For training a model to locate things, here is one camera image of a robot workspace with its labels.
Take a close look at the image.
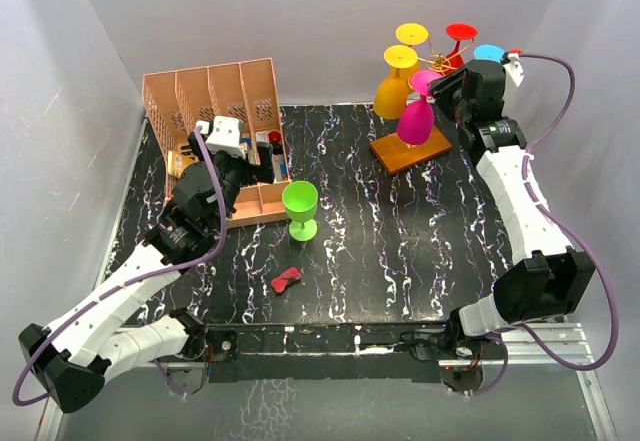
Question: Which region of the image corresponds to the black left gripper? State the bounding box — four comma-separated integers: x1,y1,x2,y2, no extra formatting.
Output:
190,134,272,229

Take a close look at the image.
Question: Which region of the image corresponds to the pink wine glass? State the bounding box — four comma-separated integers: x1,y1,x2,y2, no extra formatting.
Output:
396,70,442,146

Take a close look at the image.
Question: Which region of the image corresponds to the green wine glass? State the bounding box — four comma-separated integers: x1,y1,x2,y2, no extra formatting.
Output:
282,180,318,242

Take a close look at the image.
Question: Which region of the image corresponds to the blue wine glass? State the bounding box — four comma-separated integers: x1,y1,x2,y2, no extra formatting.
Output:
473,44,506,63

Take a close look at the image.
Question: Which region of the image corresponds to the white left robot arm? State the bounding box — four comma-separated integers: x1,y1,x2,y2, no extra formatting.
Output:
18,143,274,413

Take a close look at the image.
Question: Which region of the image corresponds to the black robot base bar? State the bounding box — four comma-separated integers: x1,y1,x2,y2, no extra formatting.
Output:
163,322,508,395

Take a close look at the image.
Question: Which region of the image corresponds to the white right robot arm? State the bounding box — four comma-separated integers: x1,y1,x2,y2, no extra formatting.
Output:
432,59,595,358

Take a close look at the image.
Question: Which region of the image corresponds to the front orange wine glass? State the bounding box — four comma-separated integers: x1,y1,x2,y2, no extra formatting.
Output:
373,44,420,119

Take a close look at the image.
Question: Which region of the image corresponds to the red wine glass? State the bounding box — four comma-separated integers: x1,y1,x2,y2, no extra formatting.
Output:
445,23,478,71

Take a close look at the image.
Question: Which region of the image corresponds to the rear yellow wine glass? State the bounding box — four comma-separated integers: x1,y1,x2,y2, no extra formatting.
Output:
395,23,429,95

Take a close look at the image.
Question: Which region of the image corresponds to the white red box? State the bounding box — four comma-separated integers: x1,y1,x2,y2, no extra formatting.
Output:
255,131,271,148

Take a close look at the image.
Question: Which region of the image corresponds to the red round object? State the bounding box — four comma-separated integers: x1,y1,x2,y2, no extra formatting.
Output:
268,130,282,145

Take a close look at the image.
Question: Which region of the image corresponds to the red bone-shaped toy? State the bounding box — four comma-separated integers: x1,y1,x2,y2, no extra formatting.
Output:
271,267,302,295

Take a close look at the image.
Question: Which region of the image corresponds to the peach plastic file organizer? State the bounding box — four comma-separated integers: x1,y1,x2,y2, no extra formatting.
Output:
142,58,290,228

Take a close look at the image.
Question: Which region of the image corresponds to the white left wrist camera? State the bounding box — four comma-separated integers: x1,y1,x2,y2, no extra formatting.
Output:
196,115,248,159

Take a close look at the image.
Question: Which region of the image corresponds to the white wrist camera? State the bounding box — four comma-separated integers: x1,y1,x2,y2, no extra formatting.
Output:
501,49,524,88
196,115,248,159

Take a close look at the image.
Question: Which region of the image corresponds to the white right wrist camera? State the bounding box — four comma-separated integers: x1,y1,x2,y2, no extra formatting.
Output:
501,49,524,88

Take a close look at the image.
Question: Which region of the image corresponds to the gold wire rack wooden base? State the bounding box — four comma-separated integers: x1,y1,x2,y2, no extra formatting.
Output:
369,50,469,176

